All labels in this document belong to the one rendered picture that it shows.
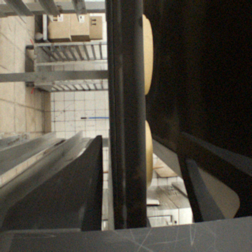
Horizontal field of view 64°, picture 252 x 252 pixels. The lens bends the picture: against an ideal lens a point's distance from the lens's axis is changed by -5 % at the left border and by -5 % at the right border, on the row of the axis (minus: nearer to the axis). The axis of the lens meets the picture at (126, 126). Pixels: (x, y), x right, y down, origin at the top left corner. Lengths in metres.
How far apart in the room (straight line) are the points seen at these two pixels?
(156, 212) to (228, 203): 2.15
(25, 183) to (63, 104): 2.99
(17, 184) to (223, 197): 0.18
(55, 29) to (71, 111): 1.14
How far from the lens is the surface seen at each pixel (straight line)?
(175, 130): 0.29
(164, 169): 3.22
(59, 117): 3.21
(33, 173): 0.26
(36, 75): 0.76
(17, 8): 0.77
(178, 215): 2.40
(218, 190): 0.19
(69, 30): 3.01
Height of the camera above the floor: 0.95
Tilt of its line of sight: 5 degrees up
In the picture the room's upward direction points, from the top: 88 degrees clockwise
